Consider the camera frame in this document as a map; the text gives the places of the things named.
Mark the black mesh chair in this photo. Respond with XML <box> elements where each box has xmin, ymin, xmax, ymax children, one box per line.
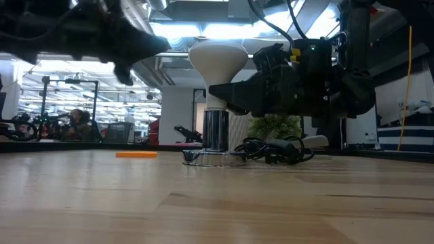
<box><xmin>103</xmin><ymin>121</ymin><xmax>134</xmax><ymax>144</ymax></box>

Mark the LED light bar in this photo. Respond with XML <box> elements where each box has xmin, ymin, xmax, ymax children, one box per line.
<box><xmin>155</xmin><ymin>51</ymin><xmax>258</xmax><ymax>59</ymax></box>

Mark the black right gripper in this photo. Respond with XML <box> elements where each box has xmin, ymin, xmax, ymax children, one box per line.
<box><xmin>208</xmin><ymin>39</ymin><xmax>342</xmax><ymax>118</ymax></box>

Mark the blue white striped box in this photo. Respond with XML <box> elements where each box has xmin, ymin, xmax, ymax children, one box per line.
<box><xmin>376</xmin><ymin>125</ymin><xmax>434</xmax><ymax>152</ymax></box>

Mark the orange sticky note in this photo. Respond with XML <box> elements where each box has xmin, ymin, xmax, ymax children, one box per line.
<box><xmin>115</xmin><ymin>150</ymin><xmax>158</xmax><ymax>159</ymax></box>

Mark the chrome lamp socket base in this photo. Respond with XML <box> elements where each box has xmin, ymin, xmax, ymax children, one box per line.
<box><xmin>182</xmin><ymin>108</ymin><xmax>248</xmax><ymax>167</ymax></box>

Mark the grey rectangular block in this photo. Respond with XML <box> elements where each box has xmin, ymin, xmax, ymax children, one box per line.
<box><xmin>298</xmin><ymin>134</ymin><xmax>330</xmax><ymax>150</ymax></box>

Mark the black doorway frame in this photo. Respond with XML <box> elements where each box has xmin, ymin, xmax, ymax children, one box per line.
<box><xmin>192</xmin><ymin>87</ymin><xmax>208</xmax><ymax>133</ymax></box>

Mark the green artificial plant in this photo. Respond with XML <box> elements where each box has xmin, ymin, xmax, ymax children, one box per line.
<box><xmin>248</xmin><ymin>114</ymin><xmax>302</xmax><ymax>142</ymax></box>

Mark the black camera rig frame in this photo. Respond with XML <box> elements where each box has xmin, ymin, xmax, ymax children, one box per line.
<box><xmin>39</xmin><ymin>76</ymin><xmax>100</xmax><ymax>142</ymax></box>

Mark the black aluminium table frame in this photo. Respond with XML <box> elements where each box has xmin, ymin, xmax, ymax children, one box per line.
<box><xmin>0</xmin><ymin>141</ymin><xmax>434</xmax><ymax>163</ymax></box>

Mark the red object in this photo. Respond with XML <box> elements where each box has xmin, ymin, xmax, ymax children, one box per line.
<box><xmin>148</xmin><ymin>118</ymin><xmax>160</xmax><ymax>146</ymax></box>

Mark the person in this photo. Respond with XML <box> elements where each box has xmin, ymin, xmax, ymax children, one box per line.
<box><xmin>66</xmin><ymin>108</ymin><xmax>100</xmax><ymax>142</ymax></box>

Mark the black lamp power cord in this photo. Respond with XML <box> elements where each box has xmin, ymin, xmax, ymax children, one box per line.
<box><xmin>233</xmin><ymin>136</ymin><xmax>315</xmax><ymax>166</ymax></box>

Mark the white reflector lightbulb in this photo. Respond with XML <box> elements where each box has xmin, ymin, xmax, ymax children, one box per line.
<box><xmin>188</xmin><ymin>39</ymin><xmax>250</xmax><ymax>111</ymax></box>

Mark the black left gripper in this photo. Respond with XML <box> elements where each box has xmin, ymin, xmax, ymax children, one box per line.
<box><xmin>0</xmin><ymin>0</ymin><xmax>171</xmax><ymax>86</ymax></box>

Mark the white screen monitor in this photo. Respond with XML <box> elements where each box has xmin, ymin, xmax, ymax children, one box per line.
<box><xmin>344</xmin><ymin>107</ymin><xmax>378</xmax><ymax>148</ymax></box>

